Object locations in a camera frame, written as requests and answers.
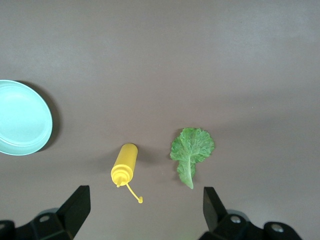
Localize yellow squeeze bottle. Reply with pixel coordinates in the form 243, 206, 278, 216
110, 143, 145, 205

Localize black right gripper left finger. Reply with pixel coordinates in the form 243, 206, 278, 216
14, 185, 91, 240

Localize brown table cover sheet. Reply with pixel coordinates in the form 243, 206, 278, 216
0, 0, 320, 240

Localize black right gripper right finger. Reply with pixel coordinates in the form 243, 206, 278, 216
199, 186, 266, 240

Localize mint green plate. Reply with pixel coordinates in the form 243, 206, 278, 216
0, 79, 54, 156

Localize green lettuce leaf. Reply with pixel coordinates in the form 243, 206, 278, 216
169, 127, 216, 190

